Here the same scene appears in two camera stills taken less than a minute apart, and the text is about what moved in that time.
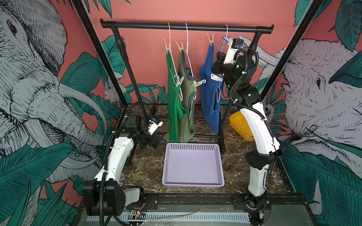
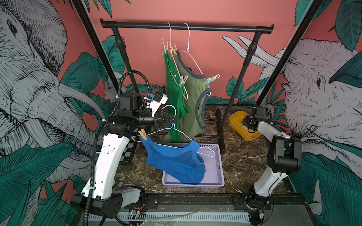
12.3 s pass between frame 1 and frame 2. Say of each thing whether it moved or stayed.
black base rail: stayed
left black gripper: moved
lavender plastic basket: stayed
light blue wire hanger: moved
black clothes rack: stayed
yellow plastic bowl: stayed
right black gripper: moved
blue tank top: moved
